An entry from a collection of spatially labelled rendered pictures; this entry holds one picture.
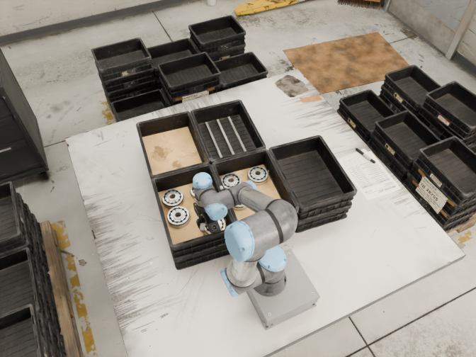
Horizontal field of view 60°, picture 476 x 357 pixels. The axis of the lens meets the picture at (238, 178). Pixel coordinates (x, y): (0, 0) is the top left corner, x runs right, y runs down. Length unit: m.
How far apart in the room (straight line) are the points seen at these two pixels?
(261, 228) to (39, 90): 3.35
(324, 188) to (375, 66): 2.46
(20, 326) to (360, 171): 1.90
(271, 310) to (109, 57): 2.48
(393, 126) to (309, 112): 0.77
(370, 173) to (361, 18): 2.97
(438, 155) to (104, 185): 2.07
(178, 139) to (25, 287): 1.14
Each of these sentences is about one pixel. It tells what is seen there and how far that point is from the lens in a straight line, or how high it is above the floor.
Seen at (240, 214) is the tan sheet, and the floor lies 0.83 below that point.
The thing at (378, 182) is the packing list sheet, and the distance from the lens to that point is 2.37.
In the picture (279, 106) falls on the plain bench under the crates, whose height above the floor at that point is 0.70.
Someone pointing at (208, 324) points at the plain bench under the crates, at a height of 0.70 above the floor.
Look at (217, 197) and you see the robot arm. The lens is 1.58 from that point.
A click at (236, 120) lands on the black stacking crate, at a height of 0.83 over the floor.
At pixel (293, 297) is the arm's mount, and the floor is 0.81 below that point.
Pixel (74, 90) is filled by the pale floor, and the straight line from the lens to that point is 4.15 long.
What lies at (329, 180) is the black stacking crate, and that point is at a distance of 2.14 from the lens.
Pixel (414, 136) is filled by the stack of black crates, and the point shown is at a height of 0.38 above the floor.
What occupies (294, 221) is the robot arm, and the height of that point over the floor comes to 1.42.
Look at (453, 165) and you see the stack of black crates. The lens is 2.94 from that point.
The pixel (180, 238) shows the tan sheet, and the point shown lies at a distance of 1.90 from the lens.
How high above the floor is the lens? 2.46
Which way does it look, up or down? 52 degrees down
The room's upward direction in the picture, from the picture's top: 1 degrees clockwise
